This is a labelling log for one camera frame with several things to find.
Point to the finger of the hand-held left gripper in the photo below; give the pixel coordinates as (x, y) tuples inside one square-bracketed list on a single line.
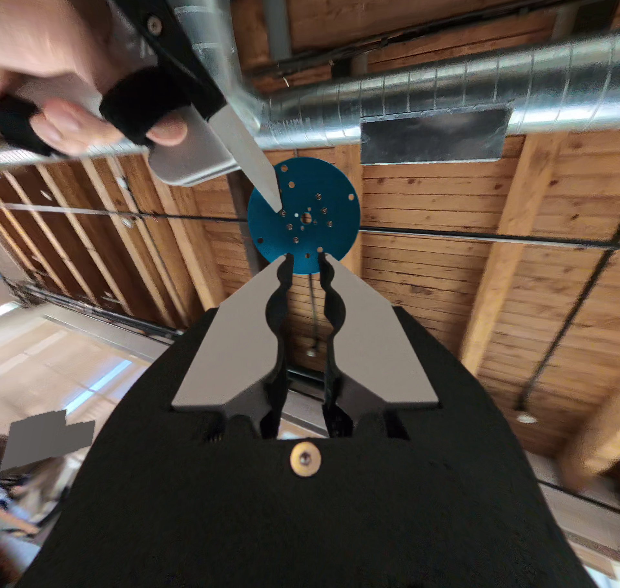
[(242, 147)]

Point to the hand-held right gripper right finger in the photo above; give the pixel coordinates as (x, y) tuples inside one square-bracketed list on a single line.
[(382, 355)]

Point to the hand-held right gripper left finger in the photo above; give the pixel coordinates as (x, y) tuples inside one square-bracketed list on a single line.
[(232, 355)]

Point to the blue round metal plate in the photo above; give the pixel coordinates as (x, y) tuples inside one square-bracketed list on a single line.
[(339, 230)]

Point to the person's left hand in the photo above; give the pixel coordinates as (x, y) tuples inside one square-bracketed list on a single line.
[(48, 41)]

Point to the black ceiling pipes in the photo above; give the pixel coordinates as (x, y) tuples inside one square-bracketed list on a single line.
[(97, 309)]

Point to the ceiling spotlight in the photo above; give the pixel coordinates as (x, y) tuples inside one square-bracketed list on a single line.
[(526, 418)]

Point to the silver ventilation duct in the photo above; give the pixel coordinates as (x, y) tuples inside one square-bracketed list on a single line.
[(436, 94)]

